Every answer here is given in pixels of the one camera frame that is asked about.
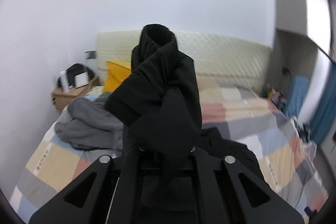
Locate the black hooded sweatshirt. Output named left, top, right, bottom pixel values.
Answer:
left=104, top=23, right=266, bottom=224

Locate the blue cloth on shelf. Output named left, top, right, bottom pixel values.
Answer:
left=284, top=76, right=309, bottom=118

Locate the grey wall socket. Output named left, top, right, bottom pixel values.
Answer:
left=85, top=50, right=96, bottom=60

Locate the colourful patchwork bed quilt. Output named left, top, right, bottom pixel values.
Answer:
left=9, top=79, right=328, bottom=223

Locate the black bag on nightstand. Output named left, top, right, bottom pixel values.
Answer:
left=66, top=63, right=95, bottom=87

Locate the cream quilted headboard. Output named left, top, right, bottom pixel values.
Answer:
left=96, top=30, right=272, bottom=94

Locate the white framed card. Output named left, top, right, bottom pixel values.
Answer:
left=75, top=72, right=89, bottom=88

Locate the blue curtain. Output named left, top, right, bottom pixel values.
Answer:
left=309, top=62, right=336, bottom=145

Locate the yellow pillow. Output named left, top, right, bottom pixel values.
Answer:
left=103, top=61, right=131, bottom=92

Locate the grey white wall cabinet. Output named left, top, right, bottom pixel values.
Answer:
left=267, top=0, right=331, bottom=121

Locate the grey fleece jacket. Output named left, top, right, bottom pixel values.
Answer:
left=55, top=92, right=123, bottom=153

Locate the wooden nightstand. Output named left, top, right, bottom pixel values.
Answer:
left=51, top=77, right=100, bottom=113

